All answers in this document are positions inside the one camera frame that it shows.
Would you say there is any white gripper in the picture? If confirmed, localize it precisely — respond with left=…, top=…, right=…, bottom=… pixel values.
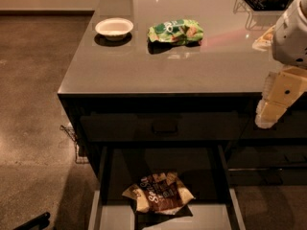
left=255, top=66, right=307, bottom=129

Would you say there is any brown chip bag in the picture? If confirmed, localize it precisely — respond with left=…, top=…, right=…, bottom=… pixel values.
left=122, top=172, right=194, bottom=215

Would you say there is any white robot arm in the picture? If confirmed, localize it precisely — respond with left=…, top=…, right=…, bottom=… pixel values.
left=252, top=0, right=307, bottom=128

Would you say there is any open middle drawer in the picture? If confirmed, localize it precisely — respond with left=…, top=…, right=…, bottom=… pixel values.
left=88, top=147, right=246, bottom=230

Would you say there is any dark counter cabinet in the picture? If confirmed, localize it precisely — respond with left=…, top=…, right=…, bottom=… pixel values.
left=58, top=0, right=307, bottom=230

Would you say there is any green chip bag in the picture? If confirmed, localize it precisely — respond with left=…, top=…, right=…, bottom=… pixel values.
left=148, top=19, right=203, bottom=46

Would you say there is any closed top drawer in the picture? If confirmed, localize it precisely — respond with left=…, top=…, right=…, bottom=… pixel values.
left=81, top=112, right=246, bottom=142

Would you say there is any white bowl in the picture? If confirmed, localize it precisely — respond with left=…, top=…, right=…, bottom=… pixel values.
left=95, top=18, right=133, bottom=41

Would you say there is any black object floor corner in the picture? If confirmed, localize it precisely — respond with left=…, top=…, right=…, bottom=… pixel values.
left=13, top=212, right=50, bottom=230

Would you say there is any wire rack on floor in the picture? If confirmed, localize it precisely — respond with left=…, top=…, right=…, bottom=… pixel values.
left=59, top=124, right=88, bottom=164

